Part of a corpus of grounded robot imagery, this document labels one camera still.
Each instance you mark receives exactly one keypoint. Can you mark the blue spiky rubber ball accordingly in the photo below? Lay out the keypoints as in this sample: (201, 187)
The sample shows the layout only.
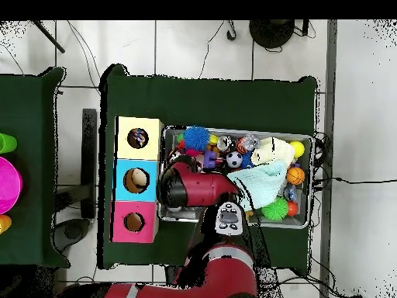
(196, 138)

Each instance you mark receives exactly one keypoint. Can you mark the mint knitted cloth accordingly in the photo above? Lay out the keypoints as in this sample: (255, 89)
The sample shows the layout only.
(263, 183)

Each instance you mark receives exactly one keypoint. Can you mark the cream knitted cloth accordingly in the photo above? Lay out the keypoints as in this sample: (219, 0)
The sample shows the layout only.
(269, 150)

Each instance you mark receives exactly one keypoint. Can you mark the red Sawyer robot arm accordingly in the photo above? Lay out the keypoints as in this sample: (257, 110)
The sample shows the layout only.
(204, 189)

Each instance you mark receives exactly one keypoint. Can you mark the wooden three-hole sorting box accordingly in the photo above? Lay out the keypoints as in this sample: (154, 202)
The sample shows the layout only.
(145, 149)

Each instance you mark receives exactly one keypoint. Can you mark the small soccer ball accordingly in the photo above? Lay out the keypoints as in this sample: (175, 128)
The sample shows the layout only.
(234, 159)

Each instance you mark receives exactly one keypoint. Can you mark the dark green tablecloth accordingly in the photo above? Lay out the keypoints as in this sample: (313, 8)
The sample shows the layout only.
(24, 186)
(217, 102)

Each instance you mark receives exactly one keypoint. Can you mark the large green spiky ball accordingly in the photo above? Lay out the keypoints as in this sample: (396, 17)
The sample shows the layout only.
(275, 209)

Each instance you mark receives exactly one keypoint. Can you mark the orange basketball toy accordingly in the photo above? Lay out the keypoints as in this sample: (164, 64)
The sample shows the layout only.
(295, 176)

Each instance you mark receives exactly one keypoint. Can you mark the yellow plastic ball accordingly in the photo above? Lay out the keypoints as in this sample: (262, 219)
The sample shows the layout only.
(297, 149)

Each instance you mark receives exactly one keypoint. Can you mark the red-orange ball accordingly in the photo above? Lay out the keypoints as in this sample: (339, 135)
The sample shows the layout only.
(292, 208)

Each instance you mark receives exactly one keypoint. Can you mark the black stand bar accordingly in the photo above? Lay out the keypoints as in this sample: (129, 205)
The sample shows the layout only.
(89, 155)

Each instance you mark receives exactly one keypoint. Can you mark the grey round base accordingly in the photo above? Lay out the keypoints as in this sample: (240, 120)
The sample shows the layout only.
(73, 232)

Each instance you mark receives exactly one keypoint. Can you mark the black round stand base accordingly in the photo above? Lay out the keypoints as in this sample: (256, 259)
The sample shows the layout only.
(271, 32)

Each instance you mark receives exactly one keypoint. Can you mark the pink plastic bowl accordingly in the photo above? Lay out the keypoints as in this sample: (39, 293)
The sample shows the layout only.
(7, 184)

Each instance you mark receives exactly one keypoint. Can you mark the green plastic cup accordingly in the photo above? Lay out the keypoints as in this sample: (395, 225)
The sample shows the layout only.
(6, 143)

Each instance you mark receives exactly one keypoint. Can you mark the black rod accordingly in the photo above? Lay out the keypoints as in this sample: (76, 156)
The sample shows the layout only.
(48, 35)

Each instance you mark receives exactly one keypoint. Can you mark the orange plastic toy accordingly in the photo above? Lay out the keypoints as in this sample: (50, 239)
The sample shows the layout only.
(3, 223)

